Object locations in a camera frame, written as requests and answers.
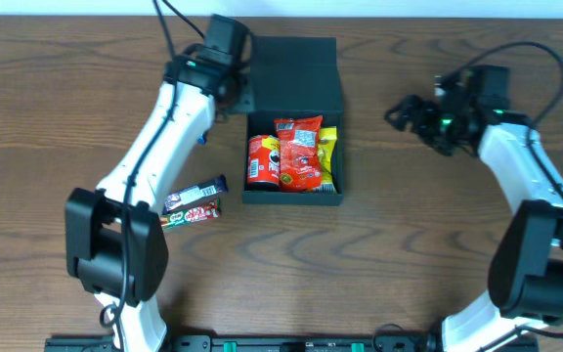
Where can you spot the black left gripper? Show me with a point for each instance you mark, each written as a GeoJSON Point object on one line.
{"type": "Point", "coordinates": [241, 98]}

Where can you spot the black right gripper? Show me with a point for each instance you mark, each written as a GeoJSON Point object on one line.
{"type": "Point", "coordinates": [419, 119]}

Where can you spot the red Pringles can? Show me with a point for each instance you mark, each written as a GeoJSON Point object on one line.
{"type": "Point", "coordinates": [263, 163]}

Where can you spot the purple chocolate bar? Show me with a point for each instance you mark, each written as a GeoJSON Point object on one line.
{"type": "Point", "coordinates": [197, 192]}

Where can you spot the yellow snack bag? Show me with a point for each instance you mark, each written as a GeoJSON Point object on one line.
{"type": "Point", "coordinates": [326, 147]}

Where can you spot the red snack bag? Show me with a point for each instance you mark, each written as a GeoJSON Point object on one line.
{"type": "Point", "coordinates": [300, 167]}

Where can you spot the red KitKat bar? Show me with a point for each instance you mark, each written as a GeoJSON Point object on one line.
{"type": "Point", "coordinates": [191, 215]}

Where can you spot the blue cookie pack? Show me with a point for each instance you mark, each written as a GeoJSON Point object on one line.
{"type": "Point", "coordinates": [202, 139]}

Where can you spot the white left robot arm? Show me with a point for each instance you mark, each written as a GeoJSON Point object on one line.
{"type": "Point", "coordinates": [114, 242]}

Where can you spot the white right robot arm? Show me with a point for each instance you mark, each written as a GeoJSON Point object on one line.
{"type": "Point", "coordinates": [524, 292]}

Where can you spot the dark green open box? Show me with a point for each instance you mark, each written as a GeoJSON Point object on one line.
{"type": "Point", "coordinates": [295, 77]}

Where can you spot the black mounting rail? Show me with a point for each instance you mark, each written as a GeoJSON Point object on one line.
{"type": "Point", "coordinates": [204, 343]}

